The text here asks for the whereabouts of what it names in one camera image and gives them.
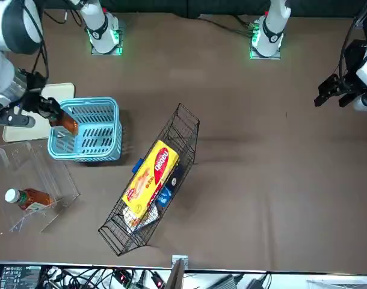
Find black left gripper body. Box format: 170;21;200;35
336;70;367;96

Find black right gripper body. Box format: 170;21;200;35
19;87;48;117

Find amber tea bottle white cap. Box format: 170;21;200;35
49;108;79;136
4;188;55;213

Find blue Oreo cookie box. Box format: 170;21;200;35
131;158;174;208

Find clear acrylic beverage shelf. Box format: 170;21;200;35
0;141;81;234

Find light blue plastic shopping basket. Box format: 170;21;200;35
47;96;123;163

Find yellow snack box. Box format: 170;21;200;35
122;139;180;220

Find beige plastic tray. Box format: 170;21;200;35
2;82;76;143

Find white orange cracker box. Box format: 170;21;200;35
122;201;160;234

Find dark chocolate cookie box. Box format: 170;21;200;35
165;164;185;199

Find black labelled power adapter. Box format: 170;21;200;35
0;264;42;289

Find black plug with red light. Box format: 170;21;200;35
114;269;129;285
152;272;167;288

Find dark power adapter brick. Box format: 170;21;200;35
246;273;271;289
213;273;242;289

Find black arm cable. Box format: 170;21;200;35
338;0;367;91
20;0;85;82

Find black base cable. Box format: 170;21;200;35
198;14;256;39

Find black wire snack shelf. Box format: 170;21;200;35
97;102;201;257

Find tangled black cables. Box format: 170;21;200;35
42;266;172;289

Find aluminium frame post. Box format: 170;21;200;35
165;255;190;289

